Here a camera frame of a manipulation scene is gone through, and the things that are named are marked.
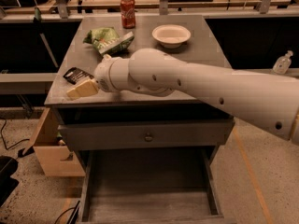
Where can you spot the white paper bowl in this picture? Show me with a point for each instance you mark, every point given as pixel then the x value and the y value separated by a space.
pixel 171 36

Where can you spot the light wooden box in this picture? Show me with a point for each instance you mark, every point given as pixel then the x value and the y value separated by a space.
pixel 54 158

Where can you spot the grey wooden drawer cabinet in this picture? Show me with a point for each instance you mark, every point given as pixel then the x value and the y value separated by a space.
pixel 127 106

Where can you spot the green chip bag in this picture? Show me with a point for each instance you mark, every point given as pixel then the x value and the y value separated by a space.
pixel 107 41

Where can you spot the clear hand sanitizer bottle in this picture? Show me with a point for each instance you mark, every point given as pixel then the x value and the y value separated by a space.
pixel 283 63

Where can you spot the red coca-cola can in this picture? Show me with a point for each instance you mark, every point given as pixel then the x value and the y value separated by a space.
pixel 128 13

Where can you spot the black object at left edge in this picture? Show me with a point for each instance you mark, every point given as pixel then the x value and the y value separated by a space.
pixel 8 166

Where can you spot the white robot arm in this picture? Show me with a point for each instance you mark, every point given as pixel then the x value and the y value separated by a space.
pixel 269 102

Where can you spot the grey top drawer with knob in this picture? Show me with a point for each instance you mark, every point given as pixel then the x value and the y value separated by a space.
pixel 122 135

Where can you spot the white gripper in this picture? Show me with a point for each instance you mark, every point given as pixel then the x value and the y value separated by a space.
pixel 102 74

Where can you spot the open grey middle drawer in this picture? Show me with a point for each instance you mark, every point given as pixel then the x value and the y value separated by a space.
pixel 150 186

